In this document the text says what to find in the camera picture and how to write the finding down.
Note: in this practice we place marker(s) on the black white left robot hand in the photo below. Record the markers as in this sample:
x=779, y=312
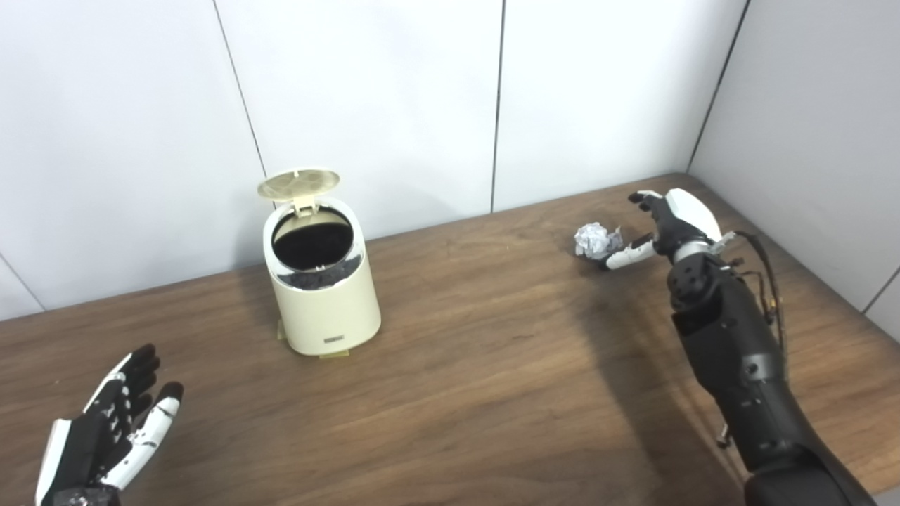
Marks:
x=88, y=443

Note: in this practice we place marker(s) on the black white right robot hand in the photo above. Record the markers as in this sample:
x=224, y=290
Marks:
x=685, y=211

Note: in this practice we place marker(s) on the white paper ball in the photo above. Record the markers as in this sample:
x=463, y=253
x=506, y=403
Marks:
x=596, y=240

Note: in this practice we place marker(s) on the cream-colored lidded bin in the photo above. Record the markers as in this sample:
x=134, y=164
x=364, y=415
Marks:
x=327, y=309

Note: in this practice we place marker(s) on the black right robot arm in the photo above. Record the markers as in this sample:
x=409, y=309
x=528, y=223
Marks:
x=738, y=351

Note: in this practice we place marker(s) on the yellow tape strip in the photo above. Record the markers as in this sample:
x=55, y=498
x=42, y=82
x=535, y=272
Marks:
x=335, y=354
x=281, y=330

